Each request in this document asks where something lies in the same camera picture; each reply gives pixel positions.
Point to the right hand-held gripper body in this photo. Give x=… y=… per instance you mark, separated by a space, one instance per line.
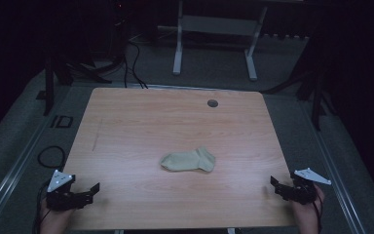
x=302 y=193

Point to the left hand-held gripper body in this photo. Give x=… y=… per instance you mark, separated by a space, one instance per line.
x=65 y=199

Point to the person's right hand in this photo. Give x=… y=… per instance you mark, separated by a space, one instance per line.
x=306 y=217

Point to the person's left hand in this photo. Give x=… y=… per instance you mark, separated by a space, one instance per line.
x=56 y=222

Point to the white table leg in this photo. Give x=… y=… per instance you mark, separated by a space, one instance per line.
x=231 y=231

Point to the black metal stand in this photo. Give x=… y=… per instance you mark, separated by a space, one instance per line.
x=48 y=87
x=317 y=104

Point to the round grey table grommet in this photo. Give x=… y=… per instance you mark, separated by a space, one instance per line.
x=212 y=103

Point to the dark equipment tower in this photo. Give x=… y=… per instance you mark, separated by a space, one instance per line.
x=119 y=29

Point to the metal floor rail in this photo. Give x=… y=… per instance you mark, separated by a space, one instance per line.
x=13 y=177
x=332 y=162

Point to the white desk frame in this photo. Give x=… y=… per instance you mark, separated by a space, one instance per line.
x=219 y=25

